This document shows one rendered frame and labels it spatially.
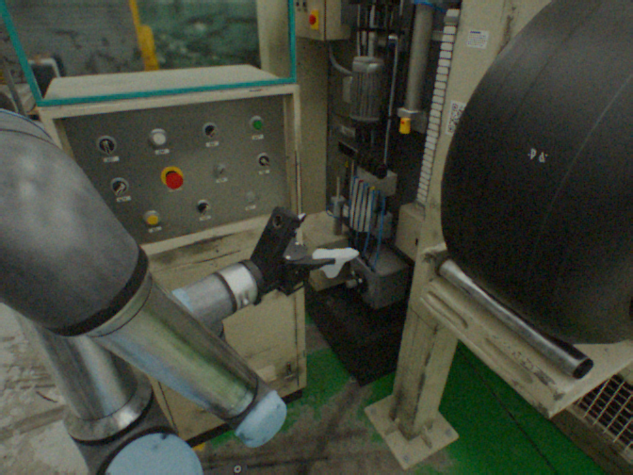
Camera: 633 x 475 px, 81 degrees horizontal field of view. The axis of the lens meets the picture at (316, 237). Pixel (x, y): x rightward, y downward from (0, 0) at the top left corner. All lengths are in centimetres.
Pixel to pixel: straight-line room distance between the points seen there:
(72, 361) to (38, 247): 25
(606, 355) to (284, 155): 89
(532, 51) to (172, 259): 88
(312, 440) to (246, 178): 106
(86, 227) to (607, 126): 53
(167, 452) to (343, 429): 115
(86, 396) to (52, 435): 137
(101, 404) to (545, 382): 72
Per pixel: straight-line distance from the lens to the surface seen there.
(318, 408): 172
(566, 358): 82
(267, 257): 63
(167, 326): 39
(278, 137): 105
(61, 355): 54
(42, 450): 194
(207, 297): 59
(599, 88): 57
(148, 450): 60
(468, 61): 91
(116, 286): 33
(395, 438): 167
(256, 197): 109
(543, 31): 66
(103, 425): 63
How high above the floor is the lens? 145
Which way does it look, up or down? 33 degrees down
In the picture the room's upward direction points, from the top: straight up
